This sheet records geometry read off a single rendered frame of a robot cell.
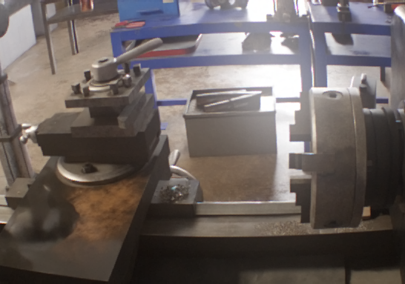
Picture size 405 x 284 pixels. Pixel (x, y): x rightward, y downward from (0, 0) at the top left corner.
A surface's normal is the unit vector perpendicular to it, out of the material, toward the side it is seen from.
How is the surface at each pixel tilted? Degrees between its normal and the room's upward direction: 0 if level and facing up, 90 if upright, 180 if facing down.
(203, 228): 0
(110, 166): 0
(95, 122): 0
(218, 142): 90
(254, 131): 90
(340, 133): 40
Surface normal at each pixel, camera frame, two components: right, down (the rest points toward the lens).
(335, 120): -0.17, -0.48
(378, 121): -0.15, -0.68
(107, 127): -0.18, 0.51
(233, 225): -0.11, -0.87
